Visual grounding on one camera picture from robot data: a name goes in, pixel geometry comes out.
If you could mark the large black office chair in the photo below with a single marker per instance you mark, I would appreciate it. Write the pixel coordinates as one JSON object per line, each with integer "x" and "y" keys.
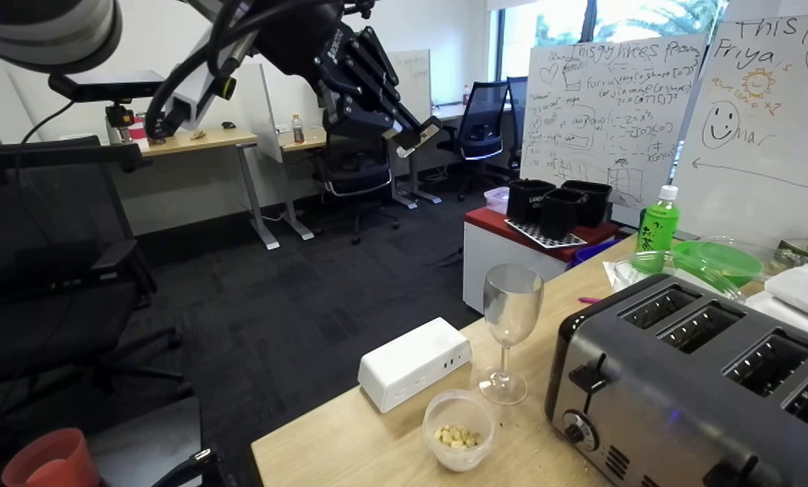
{"x": 52, "y": 304}

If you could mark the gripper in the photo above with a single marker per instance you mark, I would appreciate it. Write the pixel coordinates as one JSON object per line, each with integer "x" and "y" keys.
{"x": 302, "y": 37}

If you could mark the white cloth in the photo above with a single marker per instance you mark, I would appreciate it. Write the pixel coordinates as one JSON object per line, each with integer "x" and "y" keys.
{"x": 803, "y": 291}

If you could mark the clear wine glass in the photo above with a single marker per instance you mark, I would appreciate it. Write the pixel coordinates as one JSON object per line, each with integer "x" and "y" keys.
{"x": 511, "y": 304}

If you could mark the white power strip box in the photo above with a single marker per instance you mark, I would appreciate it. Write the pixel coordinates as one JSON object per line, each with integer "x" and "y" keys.
{"x": 411, "y": 358}

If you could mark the camera on mount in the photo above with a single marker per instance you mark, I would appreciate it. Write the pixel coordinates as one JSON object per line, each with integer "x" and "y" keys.
{"x": 106, "y": 86}

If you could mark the green tea bottle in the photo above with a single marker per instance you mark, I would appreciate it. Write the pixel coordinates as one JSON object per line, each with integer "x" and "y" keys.
{"x": 657, "y": 230}

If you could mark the heap of peanuts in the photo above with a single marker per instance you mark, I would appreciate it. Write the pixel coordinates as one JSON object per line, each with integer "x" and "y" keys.
{"x": 457, "y": 436}

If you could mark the white cabinet with red top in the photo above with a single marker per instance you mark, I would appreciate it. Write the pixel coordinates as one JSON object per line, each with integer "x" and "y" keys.
{"x": 499, "y": 260}

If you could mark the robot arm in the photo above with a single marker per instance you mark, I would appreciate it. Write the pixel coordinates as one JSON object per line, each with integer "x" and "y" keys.
{"x": 38, "y": 27}

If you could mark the window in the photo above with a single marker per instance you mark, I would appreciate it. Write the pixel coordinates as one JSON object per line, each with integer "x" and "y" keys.
{"x": 546, "y": 30}

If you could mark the pink pen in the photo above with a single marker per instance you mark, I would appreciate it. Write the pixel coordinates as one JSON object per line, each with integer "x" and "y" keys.
{"x": 589, "y": 299}

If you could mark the whiteboard with formulas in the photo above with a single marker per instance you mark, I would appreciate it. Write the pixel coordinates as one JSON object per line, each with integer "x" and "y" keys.
{"x": 607, "y": 115}

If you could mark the whiteboard with smiley drawing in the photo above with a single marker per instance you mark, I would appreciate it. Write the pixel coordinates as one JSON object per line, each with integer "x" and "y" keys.
{"x": 762, "y": 149}

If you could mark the white divider panel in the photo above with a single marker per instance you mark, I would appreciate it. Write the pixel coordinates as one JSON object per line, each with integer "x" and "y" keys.
{"x": 258, "y": 115}

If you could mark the green plastic bowl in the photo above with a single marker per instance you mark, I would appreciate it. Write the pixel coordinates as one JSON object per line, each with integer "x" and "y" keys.
{"x": 719, "y": 260}

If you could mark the black bin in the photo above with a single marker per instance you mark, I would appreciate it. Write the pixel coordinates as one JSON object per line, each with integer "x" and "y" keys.
{"x": 593, "y": 199}
{"x": 527, "y": 199}
{"x": 561, "y": 213}

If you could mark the small whiteboard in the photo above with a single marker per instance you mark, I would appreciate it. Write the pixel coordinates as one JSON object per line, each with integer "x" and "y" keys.
{"x": 414, "y": 81}

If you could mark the blue bowl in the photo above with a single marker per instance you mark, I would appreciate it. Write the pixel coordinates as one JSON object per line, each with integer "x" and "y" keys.
{"x": 593, "y": 250}

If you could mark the black and white checkered board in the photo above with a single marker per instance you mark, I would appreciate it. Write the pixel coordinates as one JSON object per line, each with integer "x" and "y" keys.
{"x": 546, "y": 238}

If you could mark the clear plastic cup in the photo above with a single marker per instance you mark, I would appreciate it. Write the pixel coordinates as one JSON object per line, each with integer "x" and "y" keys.
{"x": 458, "y": 412}

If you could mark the red cup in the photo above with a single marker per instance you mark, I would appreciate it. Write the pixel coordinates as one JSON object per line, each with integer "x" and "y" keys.
{"x": 52, "y": 460}

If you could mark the silver and black toaster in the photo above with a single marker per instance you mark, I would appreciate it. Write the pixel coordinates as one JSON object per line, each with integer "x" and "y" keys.
{"x": 681, "y": 399}

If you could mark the clear plastic container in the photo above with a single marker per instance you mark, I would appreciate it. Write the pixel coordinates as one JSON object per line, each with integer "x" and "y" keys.
{"x": 647, "y": 270}

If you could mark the small clear plastic box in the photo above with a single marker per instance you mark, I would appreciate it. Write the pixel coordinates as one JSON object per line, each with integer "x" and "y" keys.
{"x": 497, "y": 200}

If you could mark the toaster knob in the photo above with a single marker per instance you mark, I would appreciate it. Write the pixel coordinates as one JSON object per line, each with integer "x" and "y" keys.
{"x": 580, "y": 430}

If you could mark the toaster lever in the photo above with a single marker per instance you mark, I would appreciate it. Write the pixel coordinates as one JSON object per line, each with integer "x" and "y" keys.
{"x": 739, "y": 472}
{"x": 588, "y": 375}

